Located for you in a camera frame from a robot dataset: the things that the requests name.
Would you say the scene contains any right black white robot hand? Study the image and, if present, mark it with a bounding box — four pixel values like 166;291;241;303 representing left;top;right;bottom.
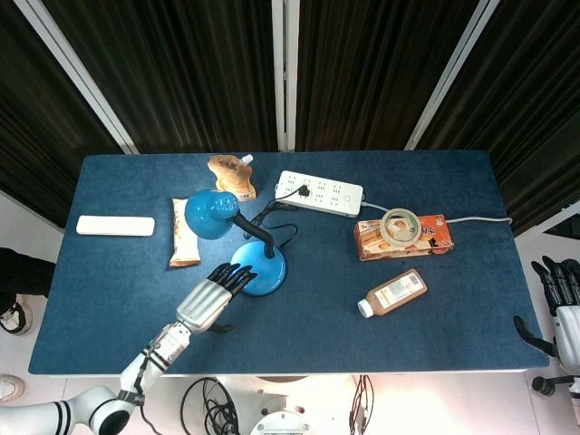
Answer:
512;256;580;371

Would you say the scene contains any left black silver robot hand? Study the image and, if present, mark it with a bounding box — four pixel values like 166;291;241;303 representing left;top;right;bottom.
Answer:
175;261;258;335

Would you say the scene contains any blue desk lamp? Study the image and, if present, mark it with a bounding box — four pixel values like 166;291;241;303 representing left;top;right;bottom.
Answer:
184;189;287;297

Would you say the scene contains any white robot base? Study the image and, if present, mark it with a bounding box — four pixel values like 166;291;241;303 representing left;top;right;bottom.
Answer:
216;374;363;435

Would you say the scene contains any black cylindrical fitting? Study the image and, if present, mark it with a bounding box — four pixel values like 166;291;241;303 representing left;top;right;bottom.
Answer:
531;374;575;398

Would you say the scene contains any brown white snack bar wrapper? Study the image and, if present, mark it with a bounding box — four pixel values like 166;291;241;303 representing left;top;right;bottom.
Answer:
169;198;201;268

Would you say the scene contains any blue table mat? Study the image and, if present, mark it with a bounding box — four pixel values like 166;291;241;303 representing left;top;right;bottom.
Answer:
27;150;551;377

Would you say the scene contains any white rectangular box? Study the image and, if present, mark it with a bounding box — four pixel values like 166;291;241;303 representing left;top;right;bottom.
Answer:
75;216;156;237

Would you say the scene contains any brown spout pouch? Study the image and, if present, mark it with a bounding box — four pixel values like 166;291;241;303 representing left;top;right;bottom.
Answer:
207;153;257;202

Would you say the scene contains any orange biscuit box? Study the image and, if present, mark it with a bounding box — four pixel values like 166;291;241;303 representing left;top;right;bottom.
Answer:
353;214;455;262

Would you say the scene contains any white power strip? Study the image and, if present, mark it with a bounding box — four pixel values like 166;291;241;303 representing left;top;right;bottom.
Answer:
275;169;365;218

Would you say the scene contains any brown bottle white cap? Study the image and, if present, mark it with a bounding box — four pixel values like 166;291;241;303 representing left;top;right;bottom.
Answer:
357;268;429;319

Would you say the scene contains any black trouser leg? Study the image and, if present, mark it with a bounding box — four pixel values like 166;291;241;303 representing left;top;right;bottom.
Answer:
0;246;58;314

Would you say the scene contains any black white sneaker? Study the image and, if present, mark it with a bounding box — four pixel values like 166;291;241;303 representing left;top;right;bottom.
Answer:
0;293;34;336

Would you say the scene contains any beige tape roll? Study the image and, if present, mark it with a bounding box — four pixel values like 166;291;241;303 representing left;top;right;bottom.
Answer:
379;208;423;248

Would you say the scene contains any white shoe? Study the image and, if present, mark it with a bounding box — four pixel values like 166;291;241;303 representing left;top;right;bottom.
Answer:
0;373;26;402

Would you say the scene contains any black power cord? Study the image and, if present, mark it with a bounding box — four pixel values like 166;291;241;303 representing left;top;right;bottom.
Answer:
243;190;300;249

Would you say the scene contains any black cable bundle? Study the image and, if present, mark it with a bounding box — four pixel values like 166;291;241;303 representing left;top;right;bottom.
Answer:
179;376;242;435

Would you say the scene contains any grey power strip cable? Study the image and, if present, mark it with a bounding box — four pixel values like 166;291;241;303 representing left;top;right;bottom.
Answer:
361;201;514;226

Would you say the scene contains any red cable bundle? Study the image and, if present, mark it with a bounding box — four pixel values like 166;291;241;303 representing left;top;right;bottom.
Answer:
347;374;376;432

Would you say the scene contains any white partition frame post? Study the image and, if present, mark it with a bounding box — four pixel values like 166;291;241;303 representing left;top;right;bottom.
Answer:
13;0;140;156
403;0;502;151
270;0;301;152

